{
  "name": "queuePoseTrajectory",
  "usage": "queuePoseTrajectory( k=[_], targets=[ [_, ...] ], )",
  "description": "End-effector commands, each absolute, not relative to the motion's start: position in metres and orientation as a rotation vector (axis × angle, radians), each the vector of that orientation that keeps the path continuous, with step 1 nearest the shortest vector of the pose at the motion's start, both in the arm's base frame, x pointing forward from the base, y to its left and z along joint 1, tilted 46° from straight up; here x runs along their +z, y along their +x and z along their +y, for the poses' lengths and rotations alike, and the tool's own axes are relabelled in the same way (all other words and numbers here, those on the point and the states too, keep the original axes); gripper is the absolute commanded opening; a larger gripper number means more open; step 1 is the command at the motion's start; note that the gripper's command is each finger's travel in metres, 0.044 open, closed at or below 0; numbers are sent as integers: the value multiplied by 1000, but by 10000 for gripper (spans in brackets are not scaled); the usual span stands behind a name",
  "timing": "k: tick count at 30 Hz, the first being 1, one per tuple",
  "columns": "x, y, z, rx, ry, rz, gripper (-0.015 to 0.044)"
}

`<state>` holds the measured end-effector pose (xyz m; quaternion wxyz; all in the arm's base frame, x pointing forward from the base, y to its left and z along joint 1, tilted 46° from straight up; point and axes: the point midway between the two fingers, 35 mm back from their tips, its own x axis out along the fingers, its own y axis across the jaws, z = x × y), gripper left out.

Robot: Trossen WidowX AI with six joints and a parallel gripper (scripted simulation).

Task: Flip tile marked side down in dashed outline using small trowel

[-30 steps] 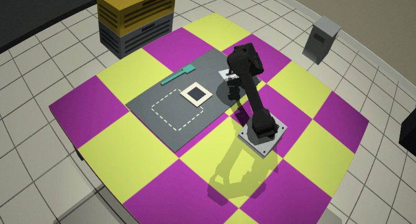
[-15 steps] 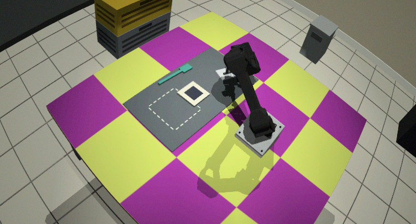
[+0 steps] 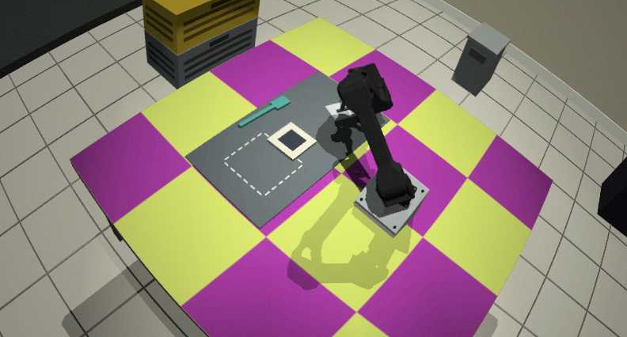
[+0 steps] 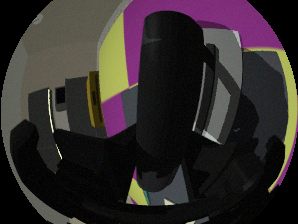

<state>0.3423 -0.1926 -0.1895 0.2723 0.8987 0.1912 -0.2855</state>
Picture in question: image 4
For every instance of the beige square tile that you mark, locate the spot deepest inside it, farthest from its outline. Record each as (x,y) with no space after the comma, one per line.
(167,202)

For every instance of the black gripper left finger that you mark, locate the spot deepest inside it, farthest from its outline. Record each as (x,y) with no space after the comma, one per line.
(116,156)

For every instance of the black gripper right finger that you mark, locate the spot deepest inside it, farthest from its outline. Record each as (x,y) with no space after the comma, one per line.
(205,161)

